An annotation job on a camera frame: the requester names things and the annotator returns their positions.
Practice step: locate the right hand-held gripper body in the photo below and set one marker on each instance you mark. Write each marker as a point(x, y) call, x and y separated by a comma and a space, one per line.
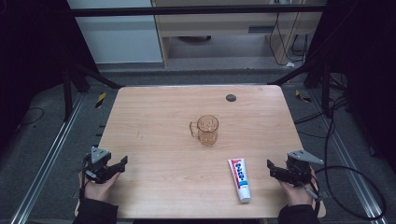
point(299, 169)

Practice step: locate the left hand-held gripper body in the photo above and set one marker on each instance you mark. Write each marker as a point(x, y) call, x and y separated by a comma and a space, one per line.
point(99, 161)

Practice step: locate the white toothpaste tube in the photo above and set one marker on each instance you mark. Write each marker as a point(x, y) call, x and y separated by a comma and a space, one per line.
point(240, 180)

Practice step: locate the clear glass mug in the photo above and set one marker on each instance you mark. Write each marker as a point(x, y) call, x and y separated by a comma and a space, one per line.
point(206, 130)

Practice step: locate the person's right hand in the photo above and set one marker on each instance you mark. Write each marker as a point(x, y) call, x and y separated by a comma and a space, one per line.
point(298, 194)

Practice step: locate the person's left hand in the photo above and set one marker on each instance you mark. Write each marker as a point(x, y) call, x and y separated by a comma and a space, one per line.
point(99, 189)

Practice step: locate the grey round table grommet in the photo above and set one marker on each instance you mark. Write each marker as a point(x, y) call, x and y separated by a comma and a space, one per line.
point(231, 98)

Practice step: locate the black metal stand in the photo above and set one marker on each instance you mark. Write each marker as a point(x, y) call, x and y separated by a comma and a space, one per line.
point(314, 77)
point(77, 84)

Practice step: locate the white cabinet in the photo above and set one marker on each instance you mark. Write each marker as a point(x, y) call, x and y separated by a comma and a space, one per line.
point(120, 39)

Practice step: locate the light wooden desk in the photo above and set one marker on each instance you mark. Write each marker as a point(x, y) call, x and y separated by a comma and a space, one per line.
point(224, 28)

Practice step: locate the aluminium floor rail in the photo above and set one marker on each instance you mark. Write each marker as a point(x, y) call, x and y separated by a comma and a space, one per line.
point(46, 161)
point(345, 161)

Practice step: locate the black frame crossbar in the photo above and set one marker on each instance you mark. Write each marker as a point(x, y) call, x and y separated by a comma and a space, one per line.
point(193, 10)

